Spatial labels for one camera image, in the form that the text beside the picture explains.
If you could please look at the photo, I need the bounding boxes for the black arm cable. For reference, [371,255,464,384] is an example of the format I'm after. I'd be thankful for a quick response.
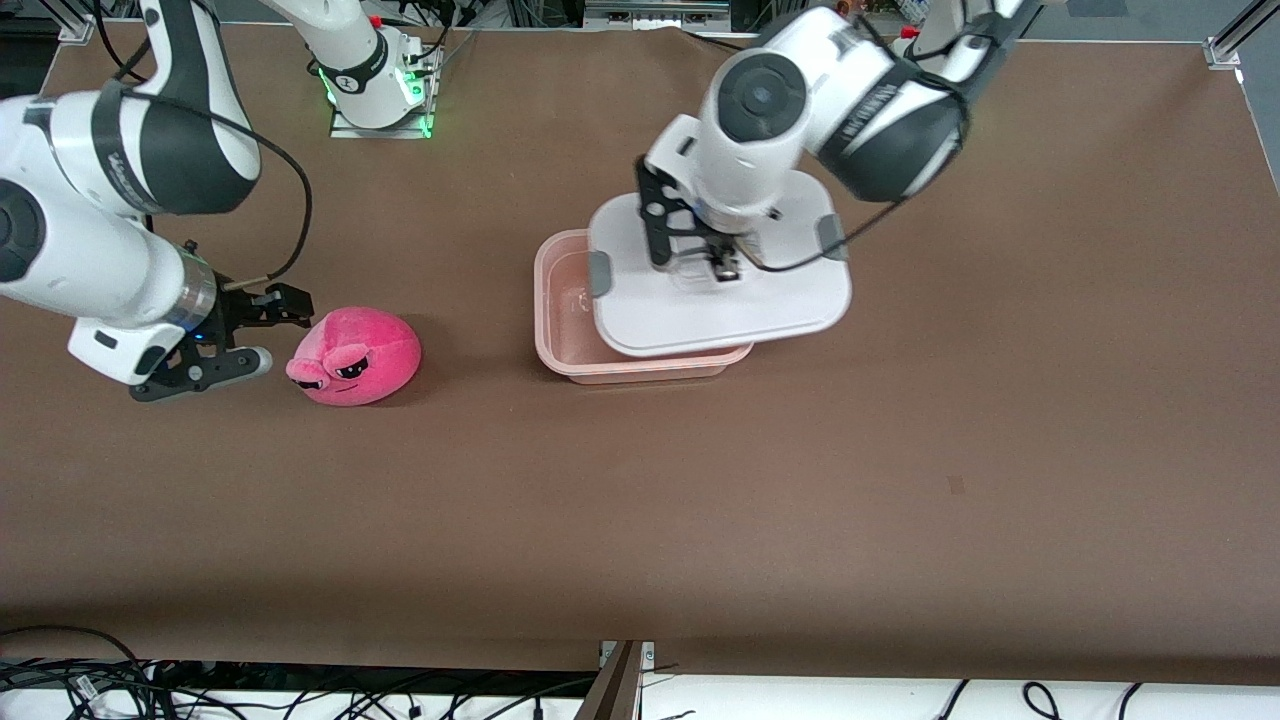
[95,0,313,291]
[745,15,971,273]

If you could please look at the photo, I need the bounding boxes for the aluminium profile bar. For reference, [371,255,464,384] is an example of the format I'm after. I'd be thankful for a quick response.
[585,0,731,26]

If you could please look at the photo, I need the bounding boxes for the pink translucent plastic box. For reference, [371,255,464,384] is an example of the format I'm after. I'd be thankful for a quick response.
[533,228,756,386]

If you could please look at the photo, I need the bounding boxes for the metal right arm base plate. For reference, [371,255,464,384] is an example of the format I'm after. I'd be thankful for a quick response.
[330,40,438,139]

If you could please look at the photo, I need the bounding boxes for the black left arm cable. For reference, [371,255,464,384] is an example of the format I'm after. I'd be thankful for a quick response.
[745,15,971,273]

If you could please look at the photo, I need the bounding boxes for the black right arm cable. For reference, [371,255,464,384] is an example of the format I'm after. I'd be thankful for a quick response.
[95,0,313,291]

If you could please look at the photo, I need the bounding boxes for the black looped floor cable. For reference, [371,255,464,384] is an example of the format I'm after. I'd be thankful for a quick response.
[0,625,151,720]

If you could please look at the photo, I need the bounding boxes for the brown paper table cover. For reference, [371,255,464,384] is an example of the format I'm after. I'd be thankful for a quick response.
[0,20,1280,686]

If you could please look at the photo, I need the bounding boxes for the white box lid grey clips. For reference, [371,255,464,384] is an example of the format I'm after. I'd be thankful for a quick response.
[588,175,853,358]

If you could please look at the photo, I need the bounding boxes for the pink plush toy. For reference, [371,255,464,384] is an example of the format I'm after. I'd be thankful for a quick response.
[285,306,423,408]

